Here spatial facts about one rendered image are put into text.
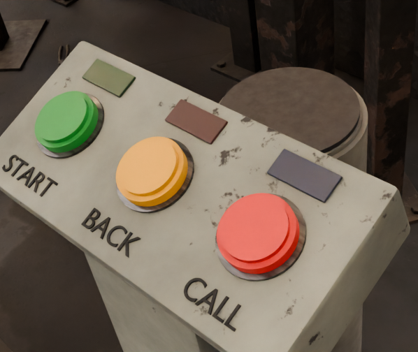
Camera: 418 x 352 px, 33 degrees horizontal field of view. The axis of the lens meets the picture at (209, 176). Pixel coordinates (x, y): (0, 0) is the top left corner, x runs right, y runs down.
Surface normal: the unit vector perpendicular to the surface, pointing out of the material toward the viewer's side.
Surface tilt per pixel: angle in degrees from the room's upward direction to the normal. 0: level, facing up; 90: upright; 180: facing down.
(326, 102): 0
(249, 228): 20
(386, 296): 0
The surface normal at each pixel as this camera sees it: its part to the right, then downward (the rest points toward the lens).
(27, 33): -0.13, -0.72
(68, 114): -0.36, -0.47
